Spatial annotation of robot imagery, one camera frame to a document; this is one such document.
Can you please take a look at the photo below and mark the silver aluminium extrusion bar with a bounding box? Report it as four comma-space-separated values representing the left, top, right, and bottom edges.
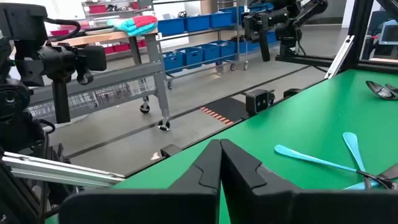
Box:
0, 151, 126, 189
324, 34, 356, 80

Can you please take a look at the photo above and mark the grey wood-top workbench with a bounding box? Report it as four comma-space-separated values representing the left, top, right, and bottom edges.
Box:
29, 28, 172, 132

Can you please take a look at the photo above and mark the metal shelf cart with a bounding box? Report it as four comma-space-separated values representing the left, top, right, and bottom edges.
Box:
157, 0, 250, 91

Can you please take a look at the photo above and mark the blue plastic bin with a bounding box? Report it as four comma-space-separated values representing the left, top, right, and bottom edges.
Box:
161, 51, 184, 75
175, 46, 205, 70
209, 11, 233, 29
231, 5, 247, 25
231, 39, 261, 54
210, 39, 237, 60
183, 14, 211, 32
157, 17, 186, 37
248, 2, 275, 14
266, 30, 278, 45
194, 43, 221, 65

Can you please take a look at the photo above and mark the black orange-striped floor mat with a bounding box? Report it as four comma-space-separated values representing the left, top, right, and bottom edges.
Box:
200, 96, 249, 126

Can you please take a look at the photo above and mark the folded teal red cloth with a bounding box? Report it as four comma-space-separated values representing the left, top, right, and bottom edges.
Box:
106, 14, 159, 37

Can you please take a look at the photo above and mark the small black table camera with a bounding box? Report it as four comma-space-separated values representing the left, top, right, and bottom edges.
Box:
244, 88, 276, 116

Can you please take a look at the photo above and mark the black table edge clamp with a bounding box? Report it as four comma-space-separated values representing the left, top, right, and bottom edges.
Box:
283, 88, 303, 99
160, 143, 183, 158

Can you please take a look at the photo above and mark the grey storage shelf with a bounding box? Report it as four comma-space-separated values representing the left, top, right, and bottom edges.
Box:
81, 0, 156, 22

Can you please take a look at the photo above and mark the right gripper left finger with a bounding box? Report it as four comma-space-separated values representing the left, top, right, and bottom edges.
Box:
169, 139, 223, 192

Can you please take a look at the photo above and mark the teal-handled spoon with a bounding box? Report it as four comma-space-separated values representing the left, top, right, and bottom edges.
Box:
342, 131, 373, 190
365, 80, 396, 101

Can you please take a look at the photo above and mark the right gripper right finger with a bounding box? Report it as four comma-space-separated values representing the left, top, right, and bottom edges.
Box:
221, 139, 295, 206

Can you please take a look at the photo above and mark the green table mat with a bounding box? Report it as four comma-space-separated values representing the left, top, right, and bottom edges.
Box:
45, 68, 398, 224

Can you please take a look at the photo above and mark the black table frame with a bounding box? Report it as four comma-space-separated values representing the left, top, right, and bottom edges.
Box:
275, 0, 398, 75

